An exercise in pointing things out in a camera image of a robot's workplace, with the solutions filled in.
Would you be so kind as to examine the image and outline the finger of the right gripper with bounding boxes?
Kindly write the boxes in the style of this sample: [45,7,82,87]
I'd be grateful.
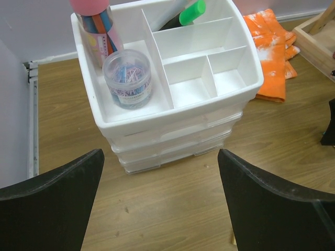
[320,99,335,146]

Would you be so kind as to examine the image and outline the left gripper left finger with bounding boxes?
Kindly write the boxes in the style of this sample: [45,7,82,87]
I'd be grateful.
[1,149,105,250]

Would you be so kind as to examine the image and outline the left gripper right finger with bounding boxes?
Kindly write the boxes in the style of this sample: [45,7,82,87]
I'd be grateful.
[218,149,334,250]

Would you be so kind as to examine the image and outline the clear paperclip jar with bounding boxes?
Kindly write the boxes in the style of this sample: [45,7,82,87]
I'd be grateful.
[102,49,153,109]

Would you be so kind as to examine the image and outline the teal grey marker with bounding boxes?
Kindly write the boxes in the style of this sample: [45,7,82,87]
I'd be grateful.
[150,0,189,32]

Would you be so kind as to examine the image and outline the green black highlighter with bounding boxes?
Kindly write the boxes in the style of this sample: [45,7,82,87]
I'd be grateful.
[159,1,206,31]

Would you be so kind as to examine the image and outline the pink cap pen tube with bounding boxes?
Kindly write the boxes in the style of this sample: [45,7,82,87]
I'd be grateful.
[70,0,124,66]

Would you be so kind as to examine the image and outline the tan eraser block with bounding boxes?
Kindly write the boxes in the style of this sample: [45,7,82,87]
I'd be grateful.
[231,234,237,246]

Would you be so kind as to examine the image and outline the orange folded cloth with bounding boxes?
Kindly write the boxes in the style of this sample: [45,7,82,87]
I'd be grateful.
[243,9,300,102]

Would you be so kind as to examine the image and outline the white drawer organizer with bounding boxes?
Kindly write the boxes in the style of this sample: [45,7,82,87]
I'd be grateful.
[71,1,264,174]

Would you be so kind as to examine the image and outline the wooden clothes rack frame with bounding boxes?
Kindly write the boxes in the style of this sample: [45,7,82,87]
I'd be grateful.
[293,2,334,81]

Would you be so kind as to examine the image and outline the aluminium rail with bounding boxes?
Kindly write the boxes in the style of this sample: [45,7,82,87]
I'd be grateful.
[25,61,39,179]

